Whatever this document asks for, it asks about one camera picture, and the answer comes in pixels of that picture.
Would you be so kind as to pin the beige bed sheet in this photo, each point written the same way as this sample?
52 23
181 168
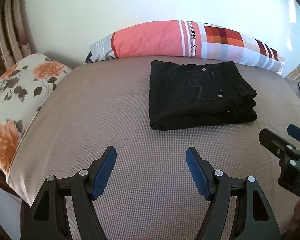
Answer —
150 193

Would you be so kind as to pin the brown striped curtain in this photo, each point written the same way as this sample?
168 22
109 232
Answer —
14 45

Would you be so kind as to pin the floral pillow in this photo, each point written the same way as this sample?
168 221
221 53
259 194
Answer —
23 90

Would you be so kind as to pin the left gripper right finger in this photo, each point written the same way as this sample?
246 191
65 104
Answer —
253 219

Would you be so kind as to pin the black pants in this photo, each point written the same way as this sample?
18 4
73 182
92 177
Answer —
192 95

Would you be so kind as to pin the pink checkered bolster pillow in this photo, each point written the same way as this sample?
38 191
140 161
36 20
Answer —
186 39

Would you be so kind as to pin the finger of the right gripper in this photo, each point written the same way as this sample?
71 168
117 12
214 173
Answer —
278 146
298 134

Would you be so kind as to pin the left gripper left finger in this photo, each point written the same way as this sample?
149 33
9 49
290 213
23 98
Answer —
48 218

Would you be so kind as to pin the right hand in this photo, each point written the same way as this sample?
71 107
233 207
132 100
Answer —
295 220

